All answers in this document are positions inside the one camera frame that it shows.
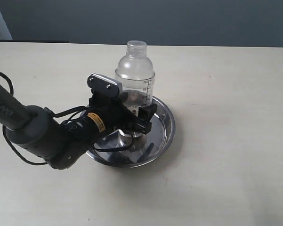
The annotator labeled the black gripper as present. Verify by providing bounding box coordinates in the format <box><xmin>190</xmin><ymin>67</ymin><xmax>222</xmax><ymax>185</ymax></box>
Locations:
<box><xmin>89</xmin><ymin>93</ymin><xmax>157</xmax><ymax>134</ymax></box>

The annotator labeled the clear plastic shaker bottle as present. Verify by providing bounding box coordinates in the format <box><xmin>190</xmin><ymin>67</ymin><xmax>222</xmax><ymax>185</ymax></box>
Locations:
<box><xmin>115</xmin><ymin>40</ymin><xmax>155</xmax><ymax>116</ymax></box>

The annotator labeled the round stainless steel plate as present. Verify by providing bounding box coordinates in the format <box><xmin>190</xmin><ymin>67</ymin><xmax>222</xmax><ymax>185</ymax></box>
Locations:
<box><xmin>86</xmin><ymin>97</ymin><xmax>176</xmax><ymax>168</ymax></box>

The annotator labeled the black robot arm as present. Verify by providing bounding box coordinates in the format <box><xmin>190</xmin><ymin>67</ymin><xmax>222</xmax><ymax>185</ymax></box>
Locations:
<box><xmin>0</xmin><ymin>73</ymin><xmax>157</xmax><ymax>170</ymax></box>

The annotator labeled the black cable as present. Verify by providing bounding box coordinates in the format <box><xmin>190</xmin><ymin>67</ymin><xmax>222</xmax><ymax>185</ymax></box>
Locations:
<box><xmin>0</xmin><ymin>70</ymin><xmax>132</xmax><ymax>165</ymax></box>

